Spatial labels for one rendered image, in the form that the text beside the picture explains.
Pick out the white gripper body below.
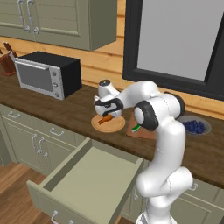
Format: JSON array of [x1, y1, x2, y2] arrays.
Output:
[[94, 105, 123, 119]]

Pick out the orange-brown meat piece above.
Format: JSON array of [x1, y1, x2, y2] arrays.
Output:
[[97, 114, 114, 125]]

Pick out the round tan plate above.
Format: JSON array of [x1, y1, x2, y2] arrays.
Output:
[[90, 113, 127, 134]]

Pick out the brown wooden cutting board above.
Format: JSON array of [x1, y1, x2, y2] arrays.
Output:
[[125, 111, 158, 141]]

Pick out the green drawer front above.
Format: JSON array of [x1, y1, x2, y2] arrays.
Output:
[[40, 120, 79, 145], [0, 104, 33, 124], [186, 177, 224, 210]]

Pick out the open green drawer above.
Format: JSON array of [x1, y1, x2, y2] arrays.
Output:
[[26, 136, 145, 224]]

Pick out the grey plate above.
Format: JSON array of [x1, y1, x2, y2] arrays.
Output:
[[177, 114, 213, 137]]

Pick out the brown wooden knife block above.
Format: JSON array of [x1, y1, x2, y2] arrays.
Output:
[[0, 41, 19, 77]]

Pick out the green base cupboard door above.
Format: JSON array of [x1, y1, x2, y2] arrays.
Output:
[[2, 116, 42, 172], [120, 178, 150, 224], [37, 134, 81, 177]]

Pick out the black and silver toaster oven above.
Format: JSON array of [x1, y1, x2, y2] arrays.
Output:
[[13, 51, 83, 102]]

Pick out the black-framed window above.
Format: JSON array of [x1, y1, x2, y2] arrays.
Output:
[[122, 0, 224, 102]]

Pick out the silver base cupboard handle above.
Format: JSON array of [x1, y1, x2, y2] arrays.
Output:
[[132, 186, 140, 202], [31, 133, 39, 152], [38, 136, 49, 158]]

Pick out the green wall cupboard door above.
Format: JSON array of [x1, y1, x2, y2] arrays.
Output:
[[26, 0, 92, 52], [0, 0, 30, 33]]

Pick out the silver open drawer handle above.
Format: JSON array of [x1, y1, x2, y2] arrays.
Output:
[[50, 209, 75, 224]]

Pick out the silver wall cupboard handle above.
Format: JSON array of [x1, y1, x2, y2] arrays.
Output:
[[17, 0, 32, 33], [26, 0, 40, 35]]

